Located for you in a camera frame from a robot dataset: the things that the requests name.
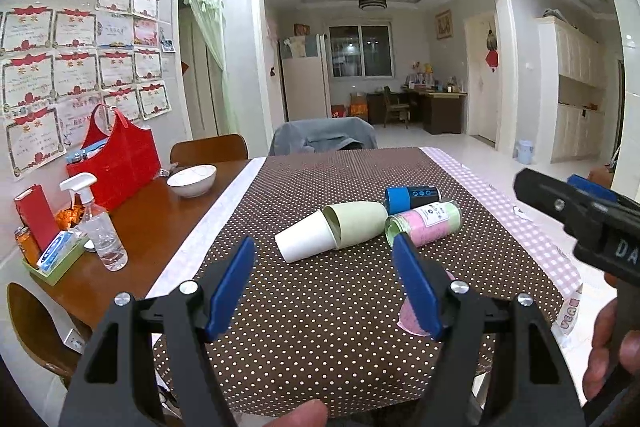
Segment red box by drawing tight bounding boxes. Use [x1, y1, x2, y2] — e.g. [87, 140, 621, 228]
[14, 184, 60, 253]

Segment green door curtain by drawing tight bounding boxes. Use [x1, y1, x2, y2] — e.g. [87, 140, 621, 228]
[172, 0, 241, 138]

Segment orange can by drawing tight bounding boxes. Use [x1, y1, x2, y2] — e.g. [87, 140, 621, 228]
[15, 227, 41, 268]

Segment green tray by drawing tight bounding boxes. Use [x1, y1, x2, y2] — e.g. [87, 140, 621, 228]
[21, 232, 88, 282]

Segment dark wooden chair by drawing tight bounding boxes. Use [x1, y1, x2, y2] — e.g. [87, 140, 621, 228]
[382, 86, 412, 128]

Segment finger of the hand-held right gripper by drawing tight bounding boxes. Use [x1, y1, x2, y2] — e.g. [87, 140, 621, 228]
[515, 168, 608, 239]
[566, 174, 621, 208]

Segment white bowl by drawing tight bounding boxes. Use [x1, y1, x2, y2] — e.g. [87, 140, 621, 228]
[166, 165, 217, 198]

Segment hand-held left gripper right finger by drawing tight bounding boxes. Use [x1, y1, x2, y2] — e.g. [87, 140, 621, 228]
[391, 234, 586, 427]

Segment white door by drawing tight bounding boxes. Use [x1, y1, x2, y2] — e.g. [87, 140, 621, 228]
[465, 19, 498, 142]

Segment blue and black cup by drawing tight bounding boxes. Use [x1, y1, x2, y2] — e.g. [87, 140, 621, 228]
[384, 185, 442, 215]

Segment person's right hand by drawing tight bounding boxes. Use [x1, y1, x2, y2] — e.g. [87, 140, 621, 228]
[581, 272, 640, 403]

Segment grey covered chair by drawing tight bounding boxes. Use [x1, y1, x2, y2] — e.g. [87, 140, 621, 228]
[269, 117, 378, 156]

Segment white power socket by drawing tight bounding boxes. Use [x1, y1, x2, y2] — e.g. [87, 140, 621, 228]
[65, 329, 87, 354]

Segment blue and white box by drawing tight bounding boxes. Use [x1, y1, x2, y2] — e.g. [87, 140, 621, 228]
[36, 229, 76, 270]

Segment red hanging decoration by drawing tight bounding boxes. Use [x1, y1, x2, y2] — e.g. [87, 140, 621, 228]
[484, 29, 501, 72]

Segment clear spray bottle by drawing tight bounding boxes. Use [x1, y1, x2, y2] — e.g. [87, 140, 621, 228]
[59, 173, 128, 271]

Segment dark wooden desk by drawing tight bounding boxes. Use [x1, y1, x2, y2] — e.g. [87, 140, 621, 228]
[367, 89, 468, 135]

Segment person's left hand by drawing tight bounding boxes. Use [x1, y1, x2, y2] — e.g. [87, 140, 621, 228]
[289, 399, 329, 427]

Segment brown dotted tablecloth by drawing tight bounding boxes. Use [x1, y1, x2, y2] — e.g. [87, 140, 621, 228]
[150, 147, 566, 413]

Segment cream wall cabinet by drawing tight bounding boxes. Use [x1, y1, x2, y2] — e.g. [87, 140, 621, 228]
[537, 17, 608, 162]

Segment wall of paper certificates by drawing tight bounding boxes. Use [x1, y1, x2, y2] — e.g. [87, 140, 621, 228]
[0, 0, 173, 180]

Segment red bag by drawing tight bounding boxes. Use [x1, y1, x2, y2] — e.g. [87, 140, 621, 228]
[66, 103, 162, 212]

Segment plain pink cup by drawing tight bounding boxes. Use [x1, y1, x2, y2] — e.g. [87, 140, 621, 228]
[398, 269, 453, 337]

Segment white paper cup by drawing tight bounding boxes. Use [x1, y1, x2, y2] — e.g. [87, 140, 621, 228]
[274, 210, 335, 264]

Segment red gift boxes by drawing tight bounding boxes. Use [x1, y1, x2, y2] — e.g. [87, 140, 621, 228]
[331, 93, 370, 122]

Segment window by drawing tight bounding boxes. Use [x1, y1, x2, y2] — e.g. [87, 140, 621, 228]
[327, 25, 392, 78]

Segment pink cup with white label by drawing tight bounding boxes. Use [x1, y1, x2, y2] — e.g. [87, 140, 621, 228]
[384, 201, 461, 249]

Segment pink checked tablecloth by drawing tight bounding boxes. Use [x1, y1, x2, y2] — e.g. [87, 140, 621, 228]
[420, 147, 583, 348]

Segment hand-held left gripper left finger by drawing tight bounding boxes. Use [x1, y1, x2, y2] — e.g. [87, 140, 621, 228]
[59, 236, 257, 427]

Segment light green cup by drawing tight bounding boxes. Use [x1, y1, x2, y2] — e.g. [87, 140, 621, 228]
[320, 201, 388, 250]

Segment wooden table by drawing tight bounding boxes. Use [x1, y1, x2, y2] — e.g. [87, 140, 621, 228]
[30, 159, 251, 328]

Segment white refrigerator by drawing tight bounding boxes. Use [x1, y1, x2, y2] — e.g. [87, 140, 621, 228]
[280, 34, 331, 122]

